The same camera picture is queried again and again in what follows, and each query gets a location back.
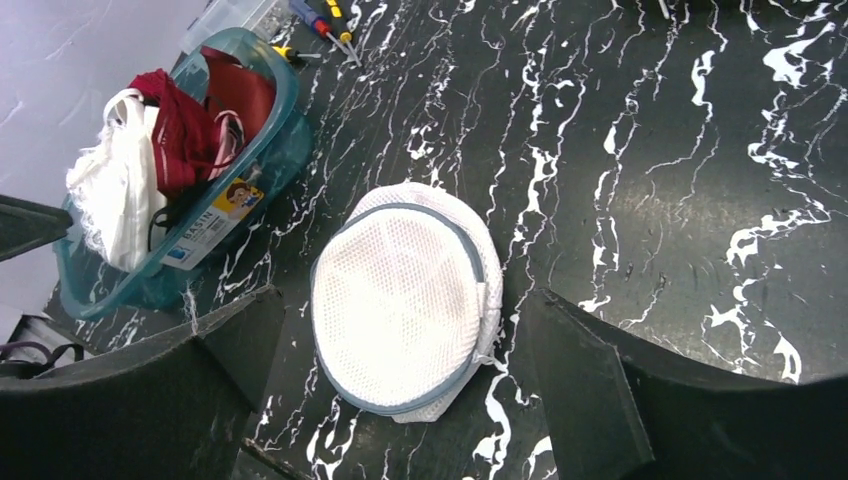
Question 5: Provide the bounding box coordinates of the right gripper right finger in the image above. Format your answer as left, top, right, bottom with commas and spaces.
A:
522, 289, 847, 479

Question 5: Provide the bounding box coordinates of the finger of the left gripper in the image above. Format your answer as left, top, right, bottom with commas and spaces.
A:
1, 195, 73, 262

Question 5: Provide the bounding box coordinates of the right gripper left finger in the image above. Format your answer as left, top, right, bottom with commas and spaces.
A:
1, 285, 285, 479

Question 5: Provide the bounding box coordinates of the white lace bra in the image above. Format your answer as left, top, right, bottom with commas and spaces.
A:
65, 88, 167, 272

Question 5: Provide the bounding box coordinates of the dark red bra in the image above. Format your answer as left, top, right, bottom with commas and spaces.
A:
129, 46, 276, 200

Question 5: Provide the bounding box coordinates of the teal plastic bin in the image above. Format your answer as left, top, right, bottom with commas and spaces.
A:
53, 27, 313, 320

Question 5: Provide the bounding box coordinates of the white mesh laundry basket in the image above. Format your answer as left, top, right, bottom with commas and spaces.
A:
310, 182, 503, 423

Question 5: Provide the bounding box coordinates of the clear plastic screw organizer box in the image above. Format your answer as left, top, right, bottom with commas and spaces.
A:
179, 0, 291, 54

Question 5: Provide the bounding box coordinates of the blue red handled screwdriver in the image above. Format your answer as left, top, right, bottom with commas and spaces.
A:
288, 0, 351, 59

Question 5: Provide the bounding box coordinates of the yellow handled screwdriver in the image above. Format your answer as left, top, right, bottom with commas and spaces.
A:
323, 0, 362, 67

